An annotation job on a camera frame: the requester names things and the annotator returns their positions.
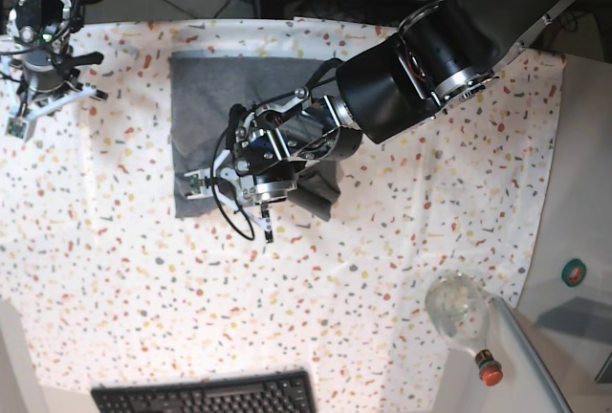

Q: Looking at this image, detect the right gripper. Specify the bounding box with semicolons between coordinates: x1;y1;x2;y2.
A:
21;52;108;101

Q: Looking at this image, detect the grey t-shirt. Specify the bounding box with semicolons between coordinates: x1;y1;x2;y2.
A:
169;50;343;223

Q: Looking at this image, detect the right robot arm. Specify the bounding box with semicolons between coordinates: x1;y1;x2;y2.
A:
1;0;104;105

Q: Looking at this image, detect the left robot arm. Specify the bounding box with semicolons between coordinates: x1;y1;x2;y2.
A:
204;0;576;233

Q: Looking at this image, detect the terrazzo patterned table cloth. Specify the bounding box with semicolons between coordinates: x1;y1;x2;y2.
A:
1;19;565;412

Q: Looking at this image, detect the black computer keyboard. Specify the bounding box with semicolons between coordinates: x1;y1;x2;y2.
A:
91;370;317;413

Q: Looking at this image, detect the clear round glass bottle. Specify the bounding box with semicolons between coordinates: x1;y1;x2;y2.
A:
425;272;504;387

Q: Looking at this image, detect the grey metal bar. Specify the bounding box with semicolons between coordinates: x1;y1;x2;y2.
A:
484;297;572;413

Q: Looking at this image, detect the green tape roll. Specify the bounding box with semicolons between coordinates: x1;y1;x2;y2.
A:
561;258;587;288

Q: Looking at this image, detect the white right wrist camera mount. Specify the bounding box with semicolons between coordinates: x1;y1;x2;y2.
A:
1;54;99;141

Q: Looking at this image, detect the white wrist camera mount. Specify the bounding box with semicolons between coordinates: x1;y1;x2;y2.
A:
184;147;276;245
1;54;99;141

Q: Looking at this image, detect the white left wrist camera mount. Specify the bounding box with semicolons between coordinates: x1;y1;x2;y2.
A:
184;147;276;245

